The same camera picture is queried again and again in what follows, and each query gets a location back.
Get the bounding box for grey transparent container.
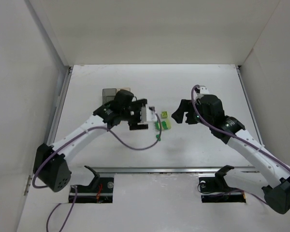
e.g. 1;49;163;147
102;88;117;104

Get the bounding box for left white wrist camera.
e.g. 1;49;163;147
140;104;158;123

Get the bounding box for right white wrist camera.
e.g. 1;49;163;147
194;85;210;99

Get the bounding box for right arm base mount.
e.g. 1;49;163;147
197;165;246;203

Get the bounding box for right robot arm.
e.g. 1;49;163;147
172;94;290;214

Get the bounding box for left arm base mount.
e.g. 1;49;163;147
68;166;115;203

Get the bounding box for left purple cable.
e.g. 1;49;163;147
32;113;163;232

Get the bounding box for striped green lego stack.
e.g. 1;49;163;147
154;119;172;131

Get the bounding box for purple cable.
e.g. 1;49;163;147
32;113;163;232
191;84;290;210

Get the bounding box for orange transparent container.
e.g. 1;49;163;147
116;87;131;92

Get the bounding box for lime square lego brick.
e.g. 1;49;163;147
161;111;169;119

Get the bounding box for metal table edge rail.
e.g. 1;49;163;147
70;167;259;174

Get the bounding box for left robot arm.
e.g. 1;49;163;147
32;89;150;192

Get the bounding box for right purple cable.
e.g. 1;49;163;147
191;84;290;210

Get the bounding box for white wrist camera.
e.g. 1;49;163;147
140;104;158;123
194;85;210;99

